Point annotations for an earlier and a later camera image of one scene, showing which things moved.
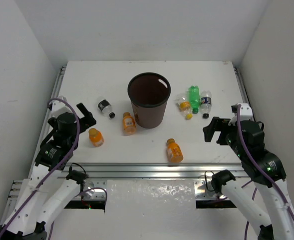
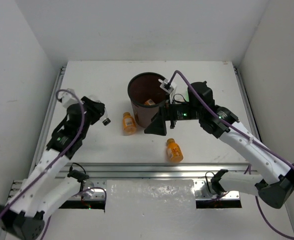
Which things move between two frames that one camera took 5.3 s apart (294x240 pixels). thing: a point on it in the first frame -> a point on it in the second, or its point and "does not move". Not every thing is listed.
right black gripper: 221,124 -> 157,125
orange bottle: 173,150 does not move
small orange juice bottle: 96,138 -> 149,102
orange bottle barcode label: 129,124 does not move
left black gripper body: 87,120 -> 95,108
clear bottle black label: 106,107 -> 106,121
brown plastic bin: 148,92 does not move
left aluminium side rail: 57,88 does not move
